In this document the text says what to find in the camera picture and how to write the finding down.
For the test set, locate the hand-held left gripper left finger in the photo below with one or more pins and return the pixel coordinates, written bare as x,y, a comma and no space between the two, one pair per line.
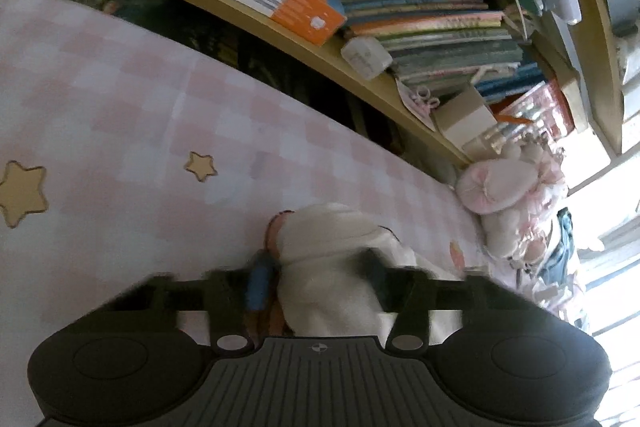
257,289

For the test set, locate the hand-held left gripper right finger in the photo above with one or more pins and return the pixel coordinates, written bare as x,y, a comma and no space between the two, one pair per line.
375,282

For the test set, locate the cream printed shirt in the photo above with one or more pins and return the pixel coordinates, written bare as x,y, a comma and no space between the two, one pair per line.
325,267

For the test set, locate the white pink plush rabbit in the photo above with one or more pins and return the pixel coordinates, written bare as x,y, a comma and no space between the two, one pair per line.
500,192

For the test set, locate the pink scissors on card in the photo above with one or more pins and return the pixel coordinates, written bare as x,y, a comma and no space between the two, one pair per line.
417,104

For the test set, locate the white square pen holder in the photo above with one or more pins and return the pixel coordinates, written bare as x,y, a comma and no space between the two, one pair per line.
462,119

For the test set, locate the blue denim cloth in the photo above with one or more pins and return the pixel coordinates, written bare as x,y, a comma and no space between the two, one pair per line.
560,247

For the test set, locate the pink checked cartoon bed sheet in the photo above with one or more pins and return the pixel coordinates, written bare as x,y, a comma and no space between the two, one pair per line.
125,117

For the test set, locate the white charger plug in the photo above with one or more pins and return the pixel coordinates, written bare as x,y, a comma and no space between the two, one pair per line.
365,57

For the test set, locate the red printed box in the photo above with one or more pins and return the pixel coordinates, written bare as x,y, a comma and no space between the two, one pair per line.
545,107

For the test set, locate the wooden bookshelf with white frame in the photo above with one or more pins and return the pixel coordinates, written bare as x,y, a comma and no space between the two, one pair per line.
350,72

